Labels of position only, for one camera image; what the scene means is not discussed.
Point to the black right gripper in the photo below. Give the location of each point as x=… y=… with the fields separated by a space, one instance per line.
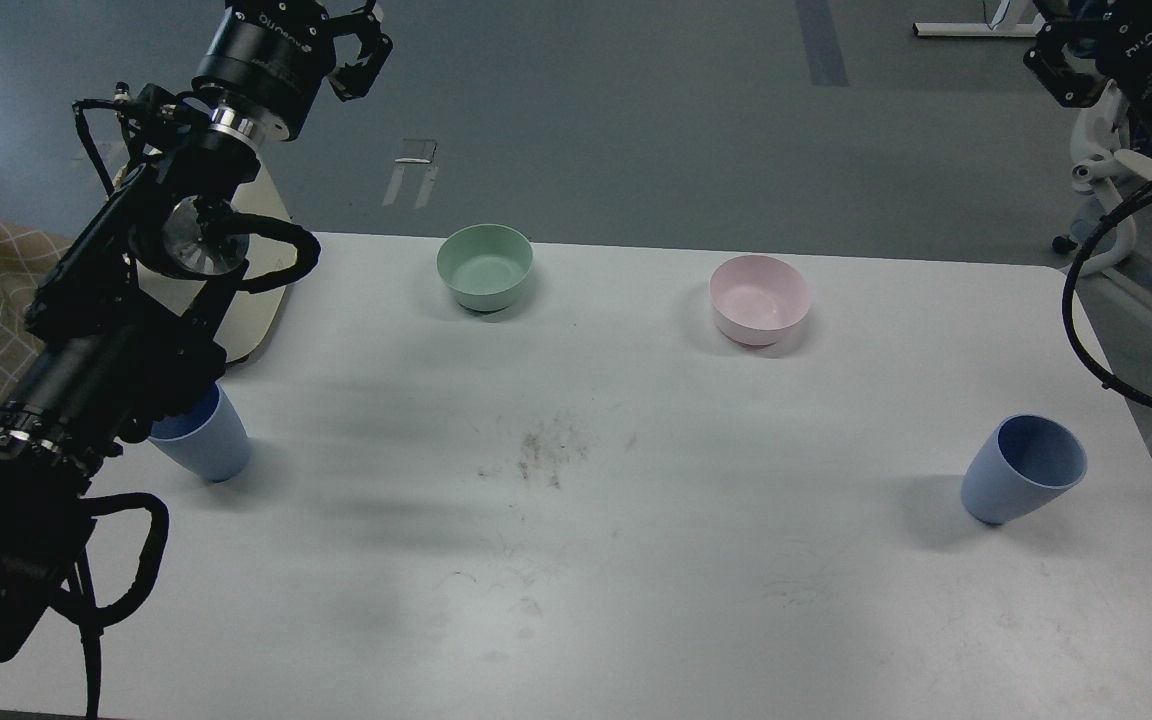
x=1123 y=54

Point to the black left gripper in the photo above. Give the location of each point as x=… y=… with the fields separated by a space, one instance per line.
x=271 y=58

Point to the blue cup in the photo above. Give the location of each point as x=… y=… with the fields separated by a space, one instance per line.
x=209 y=440
x=1026 y=462

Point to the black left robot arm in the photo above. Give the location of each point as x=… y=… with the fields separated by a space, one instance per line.
x=129 y=316

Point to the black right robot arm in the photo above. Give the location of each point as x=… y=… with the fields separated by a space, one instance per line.
x=1136 y=206

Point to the white office chair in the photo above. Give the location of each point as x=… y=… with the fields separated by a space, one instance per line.
x=1106 y=163

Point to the white table leg base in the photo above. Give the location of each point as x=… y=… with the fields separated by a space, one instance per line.
x=1001 y=19

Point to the green bowl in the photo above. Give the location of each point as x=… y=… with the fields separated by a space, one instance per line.
x=485 y=266

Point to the cream toaster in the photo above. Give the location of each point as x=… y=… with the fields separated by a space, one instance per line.
x=250 y=316

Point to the pink bowl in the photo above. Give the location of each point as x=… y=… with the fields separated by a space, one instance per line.
x=757 y=300

